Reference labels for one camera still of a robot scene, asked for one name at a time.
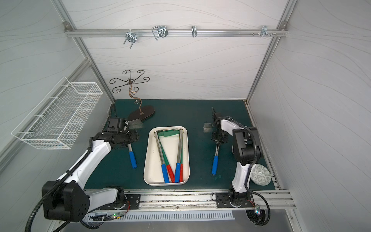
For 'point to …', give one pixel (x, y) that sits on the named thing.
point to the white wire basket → (49, 126)
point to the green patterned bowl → (260, 175)
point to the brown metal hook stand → (146, 112)
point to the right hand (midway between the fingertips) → (218, 140)
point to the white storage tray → (152, 173)
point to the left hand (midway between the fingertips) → (135, 136)
